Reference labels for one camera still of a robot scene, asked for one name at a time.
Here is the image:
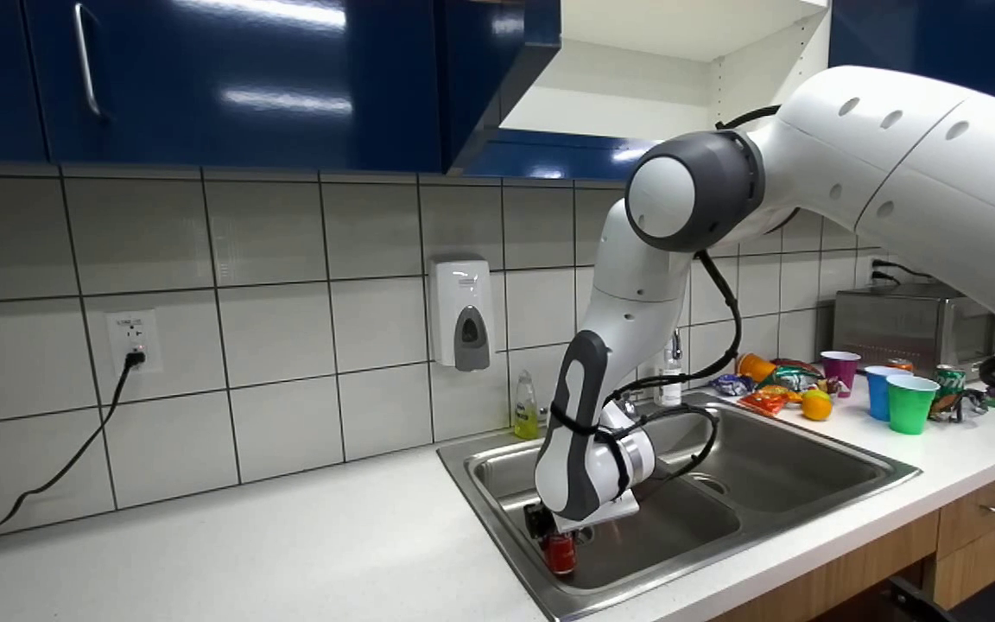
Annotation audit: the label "green dish soap bottle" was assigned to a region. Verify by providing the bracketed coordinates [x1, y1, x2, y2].
[508, 365, 546, 444]

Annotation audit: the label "blue plastic cup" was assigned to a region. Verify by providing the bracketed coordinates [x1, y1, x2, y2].
[860, 364, 907, 426]

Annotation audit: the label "white wall soap dispenser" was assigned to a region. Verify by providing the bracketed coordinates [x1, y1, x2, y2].
[424, 254, 502, 372]

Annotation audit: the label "wooden base cabinet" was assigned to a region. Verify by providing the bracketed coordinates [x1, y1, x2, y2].
[714, 456, 995, 622]

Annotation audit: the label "black power cord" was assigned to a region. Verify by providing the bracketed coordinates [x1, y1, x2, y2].
[0, 348, 150, 550]

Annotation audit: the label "purple plastic cup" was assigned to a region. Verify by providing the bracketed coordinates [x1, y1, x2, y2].
[819, 348, 865, 397]

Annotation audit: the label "colourful toy figure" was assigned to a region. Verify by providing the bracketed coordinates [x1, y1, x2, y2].
[929, 364, 990, 426]

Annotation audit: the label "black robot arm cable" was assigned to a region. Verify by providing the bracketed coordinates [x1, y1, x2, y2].
[606, 244, 750, 485]

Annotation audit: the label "silver cabinet door handle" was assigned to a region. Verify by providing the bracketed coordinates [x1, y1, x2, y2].
[69, 0, 107, 121]

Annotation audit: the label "silver toaster oven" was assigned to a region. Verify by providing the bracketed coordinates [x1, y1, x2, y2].
[829, 277, 995, 372]

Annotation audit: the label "red soda can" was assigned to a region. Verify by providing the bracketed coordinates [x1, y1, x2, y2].
[542, 532, 583, 580]

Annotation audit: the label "clear pump soap bottle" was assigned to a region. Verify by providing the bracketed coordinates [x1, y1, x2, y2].
[659, 327, 688, 411]

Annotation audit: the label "green snack bag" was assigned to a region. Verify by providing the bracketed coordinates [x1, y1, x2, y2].
[770, 360, 829, 394]

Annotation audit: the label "white wall outlet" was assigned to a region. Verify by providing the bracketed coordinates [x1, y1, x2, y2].
[107, 308, 166, 377]

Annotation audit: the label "blue snack bag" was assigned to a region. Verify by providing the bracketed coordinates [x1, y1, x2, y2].
[713, 369, 752, 400]

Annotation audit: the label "orange squash toy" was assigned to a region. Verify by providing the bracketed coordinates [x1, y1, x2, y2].
[737, 353, 779, 387]

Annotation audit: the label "round orange fruit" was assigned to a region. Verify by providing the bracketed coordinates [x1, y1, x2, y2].
[797, 387, 836, 426]

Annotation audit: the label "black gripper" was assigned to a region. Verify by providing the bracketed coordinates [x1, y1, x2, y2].
[521, 502, 590, 568]

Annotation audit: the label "stainless steel double sink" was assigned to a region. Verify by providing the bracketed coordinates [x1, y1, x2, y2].
[435, 394, 926, 622]

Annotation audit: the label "green plastic cup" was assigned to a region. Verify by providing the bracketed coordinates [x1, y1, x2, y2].
[886, 372, 944, 440]

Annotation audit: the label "red snack bag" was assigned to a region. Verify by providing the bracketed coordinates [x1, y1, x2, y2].
[738, 387, 797, 417]

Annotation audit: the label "black plugged wall cables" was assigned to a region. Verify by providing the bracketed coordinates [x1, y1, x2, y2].
[867, 255, 934, 293]

